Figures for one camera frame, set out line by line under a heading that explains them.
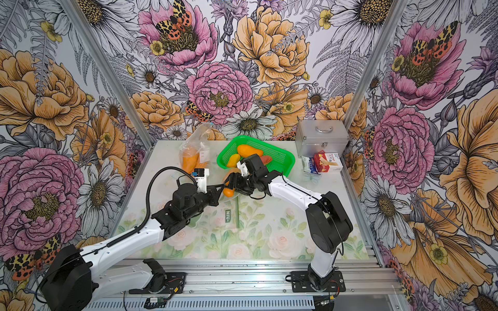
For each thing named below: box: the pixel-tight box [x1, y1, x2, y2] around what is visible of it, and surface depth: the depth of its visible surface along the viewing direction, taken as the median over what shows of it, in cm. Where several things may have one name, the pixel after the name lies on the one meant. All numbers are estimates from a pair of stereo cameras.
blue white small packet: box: [301, 155, 318, 175], surface depth 113 cm
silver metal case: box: [295, 119, 350, 159], surface depth 111 cm
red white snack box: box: [313, 149, 344, 173], surface depth 111 cm
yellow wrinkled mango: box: [226, 153, 241, 168], surface depth 111 cm
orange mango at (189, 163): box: [182, 152, 200, 175], surface depth 104 cm
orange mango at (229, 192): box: [222, 180, 236, 198], surface depth 83 cm
